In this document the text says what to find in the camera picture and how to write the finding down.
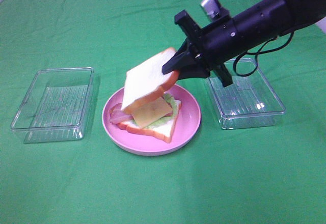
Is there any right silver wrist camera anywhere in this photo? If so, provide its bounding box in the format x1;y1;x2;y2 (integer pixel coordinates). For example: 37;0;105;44
200;0;230;22

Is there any yellow cheese slice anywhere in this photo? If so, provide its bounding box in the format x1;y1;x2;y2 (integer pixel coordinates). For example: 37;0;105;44
131;97;173;128

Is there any green lettuce leaf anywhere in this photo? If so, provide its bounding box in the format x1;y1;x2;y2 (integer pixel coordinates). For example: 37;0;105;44
132;93;179;129

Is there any white bread slice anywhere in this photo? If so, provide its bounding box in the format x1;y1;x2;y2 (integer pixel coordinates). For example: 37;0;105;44
121;47;180;115
116;100;182;143

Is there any pink round plate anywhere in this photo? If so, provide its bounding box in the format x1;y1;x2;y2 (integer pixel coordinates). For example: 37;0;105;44
102;85;201;156

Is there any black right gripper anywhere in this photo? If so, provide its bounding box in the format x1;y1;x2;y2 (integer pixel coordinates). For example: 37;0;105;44
162;10;238;87

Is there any bacon strip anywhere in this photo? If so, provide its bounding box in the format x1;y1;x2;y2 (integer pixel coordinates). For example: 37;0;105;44
109;103;133;124

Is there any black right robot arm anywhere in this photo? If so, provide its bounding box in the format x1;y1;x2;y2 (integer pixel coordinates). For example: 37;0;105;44
162;0;325;87

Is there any left clear plastic container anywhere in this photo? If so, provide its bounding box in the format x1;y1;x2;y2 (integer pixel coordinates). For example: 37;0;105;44
10;67;94;144

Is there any clear plastic container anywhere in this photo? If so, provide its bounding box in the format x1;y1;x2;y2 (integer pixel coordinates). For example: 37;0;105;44
206;59;286;130
10;67;94;144

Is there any green tablecloth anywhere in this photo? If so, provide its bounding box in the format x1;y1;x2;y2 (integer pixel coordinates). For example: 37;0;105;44
1;0;325;223

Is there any right black cable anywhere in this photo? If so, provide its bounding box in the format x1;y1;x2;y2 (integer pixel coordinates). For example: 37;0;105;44
233;30;295;77

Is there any right clear plastic container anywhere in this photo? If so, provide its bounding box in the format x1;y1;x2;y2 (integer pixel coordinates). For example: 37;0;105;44
206;59;286;130

